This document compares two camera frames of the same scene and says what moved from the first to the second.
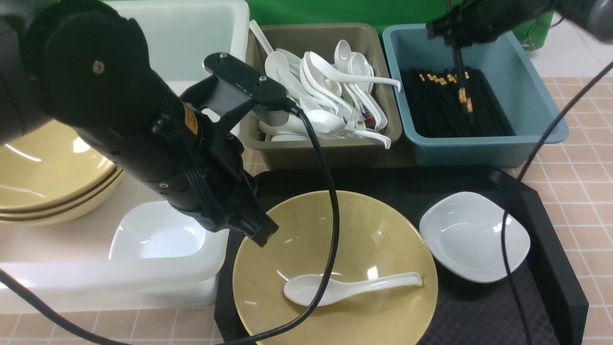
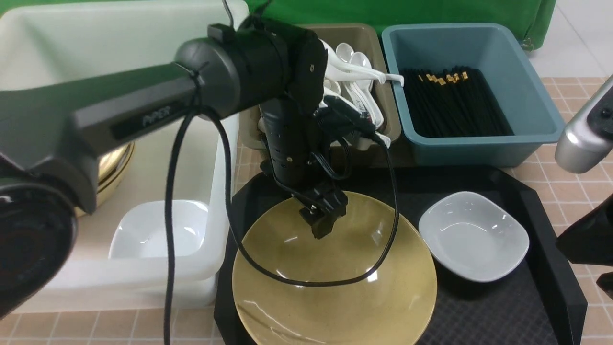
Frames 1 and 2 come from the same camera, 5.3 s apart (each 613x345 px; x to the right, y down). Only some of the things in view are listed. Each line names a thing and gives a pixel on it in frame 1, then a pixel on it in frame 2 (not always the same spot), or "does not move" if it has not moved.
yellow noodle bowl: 382,287 does not move
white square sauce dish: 464,232 does not move
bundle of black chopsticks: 453,102 does not move
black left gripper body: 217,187 -> 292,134
